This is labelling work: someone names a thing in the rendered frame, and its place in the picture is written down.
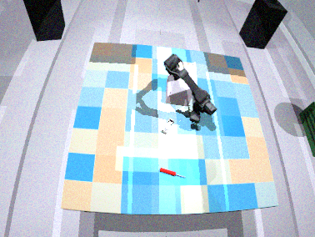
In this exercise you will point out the red-handled screwdriver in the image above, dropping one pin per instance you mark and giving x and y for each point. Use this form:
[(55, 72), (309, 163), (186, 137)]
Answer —
[(170, 172)]

